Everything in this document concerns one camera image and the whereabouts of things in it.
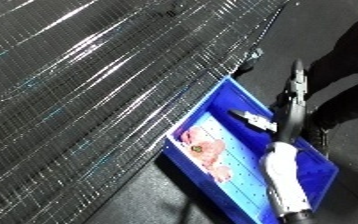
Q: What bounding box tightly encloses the pink and yellow soft toy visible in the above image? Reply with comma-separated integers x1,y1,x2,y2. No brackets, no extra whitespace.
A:
179,126,236,184

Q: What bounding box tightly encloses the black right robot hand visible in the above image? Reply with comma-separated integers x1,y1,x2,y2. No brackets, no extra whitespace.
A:
226,58,311,145

